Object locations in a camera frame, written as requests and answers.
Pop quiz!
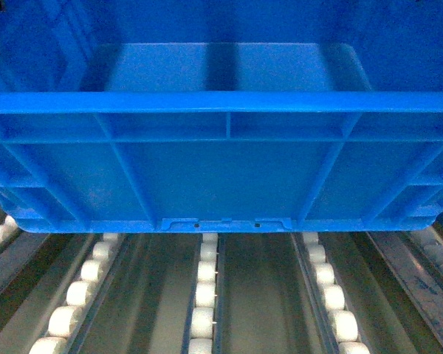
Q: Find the steel roller flow shelf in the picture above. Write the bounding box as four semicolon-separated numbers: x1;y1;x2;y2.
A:
0;210;443;353

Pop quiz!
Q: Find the large blue plastic crate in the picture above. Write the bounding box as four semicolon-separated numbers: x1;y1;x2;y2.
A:
0;1;443;233

